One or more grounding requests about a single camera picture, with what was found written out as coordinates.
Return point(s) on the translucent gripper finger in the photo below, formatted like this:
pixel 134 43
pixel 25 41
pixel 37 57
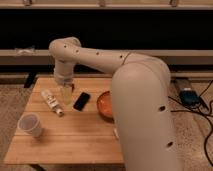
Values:
pixel 66 94

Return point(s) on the beige cylindrical gripper body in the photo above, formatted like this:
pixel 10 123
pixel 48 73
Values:
pixel 63 72

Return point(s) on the black eraser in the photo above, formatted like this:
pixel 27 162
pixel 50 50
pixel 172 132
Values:
pixel 81 101

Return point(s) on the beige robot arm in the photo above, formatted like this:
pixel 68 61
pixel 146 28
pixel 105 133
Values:
pixel 139 94

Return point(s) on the red brown small object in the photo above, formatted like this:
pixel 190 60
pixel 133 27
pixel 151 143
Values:
pixel 72 87

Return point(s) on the white plastic bottle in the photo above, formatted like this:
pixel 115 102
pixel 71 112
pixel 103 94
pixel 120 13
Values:
pixel 52 102

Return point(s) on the wooden table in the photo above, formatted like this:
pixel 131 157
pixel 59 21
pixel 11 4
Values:
pixel 78 137

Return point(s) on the orange bowl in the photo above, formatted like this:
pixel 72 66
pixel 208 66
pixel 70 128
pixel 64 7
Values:
pixel 104 105

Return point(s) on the clear plastic cup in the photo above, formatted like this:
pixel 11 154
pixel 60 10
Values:
pixel 30 124

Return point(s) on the blue power adapter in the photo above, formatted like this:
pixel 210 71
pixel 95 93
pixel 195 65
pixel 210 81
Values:
pixel 189 97

